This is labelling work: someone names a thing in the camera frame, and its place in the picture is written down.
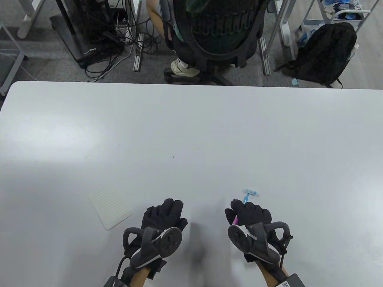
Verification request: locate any person's left hand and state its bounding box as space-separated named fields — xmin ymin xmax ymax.
xmin=123 ymin=198 xmax=188 ymax=278

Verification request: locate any person's right hand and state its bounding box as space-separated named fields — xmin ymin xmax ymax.
xmin=224 ymin=200 xmax=293 ymax=264

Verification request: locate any blue pink permanent marker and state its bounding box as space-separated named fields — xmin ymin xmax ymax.
xmin=233 ymin=194 xmax=250 ymax=225

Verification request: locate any white lined letter paper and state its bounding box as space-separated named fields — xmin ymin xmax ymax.
xmin=89 ymin=182 xmax=134 ymax=230

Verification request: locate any person's left forearm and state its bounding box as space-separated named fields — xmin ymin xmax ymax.
xmin=120 ymin=263 xmax=156 ymax=287

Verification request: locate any person's right forearm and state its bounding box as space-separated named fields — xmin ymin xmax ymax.
xmin=256 ymin=260 xmax=291 ymax=287

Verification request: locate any grey right hand tracker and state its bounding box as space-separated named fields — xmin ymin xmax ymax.
xmin=228 ymin=221 xmax=294 ymax=264

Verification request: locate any grey hand tracker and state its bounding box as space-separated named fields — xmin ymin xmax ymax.
xmin=123 ymin=227 xmax=183 ymax=268
xmin=228 ymin=221 xmax=294 ymax=264

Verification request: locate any grey left hand tracker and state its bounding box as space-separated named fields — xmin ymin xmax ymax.
xmin=123 ymin=227 xmax=183 ymax=268

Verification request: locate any black backpack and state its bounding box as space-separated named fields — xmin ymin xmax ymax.
xmin=274 ymin=22 xmax=358 ymax=88

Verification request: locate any black mesh office chair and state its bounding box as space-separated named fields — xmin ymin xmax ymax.
xmin=160 ymin=0 xmax=276 ymax=86

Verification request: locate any black equipment stand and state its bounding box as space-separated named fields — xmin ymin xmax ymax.
xmin=49 ymin=0 xmax=126 ymax=69

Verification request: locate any white cart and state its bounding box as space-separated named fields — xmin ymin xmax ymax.
xmin=299 ymin=0 xmax=371 ymax=33

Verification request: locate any white desk leg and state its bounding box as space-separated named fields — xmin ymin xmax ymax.
xmin=17 ymin=0 xmax=45 ymax=39

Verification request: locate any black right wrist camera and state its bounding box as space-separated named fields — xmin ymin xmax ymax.
xmin=277 ymin=274 xmax=306 ymax=287

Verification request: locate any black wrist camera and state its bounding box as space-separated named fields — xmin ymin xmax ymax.
xmin=277 ymin=274 xmax=306 ymax=287
xmin=103 ymin=276 xmax=129 ymax=287

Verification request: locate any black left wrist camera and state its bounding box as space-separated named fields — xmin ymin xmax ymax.
xmin=103 ymin=276 xmax=129 ymax=287

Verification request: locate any aluminium rail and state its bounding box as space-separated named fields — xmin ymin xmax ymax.
xmin=133 ymin=33 xmax=145 ymax=72
xmin=260 ymin=37 xmax=271 ymax=76

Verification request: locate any black cable bundle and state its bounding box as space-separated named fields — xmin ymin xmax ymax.
xmin=84 ymin=0 xmax=168 ymax=83

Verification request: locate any white desk frame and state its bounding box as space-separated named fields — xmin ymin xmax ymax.
xmin=266 ymin=0 xmax=297 ymax=60

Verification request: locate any grey desk frame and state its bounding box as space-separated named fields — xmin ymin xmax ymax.
xmin=0 ymin=21 xmax=29 ymax=96

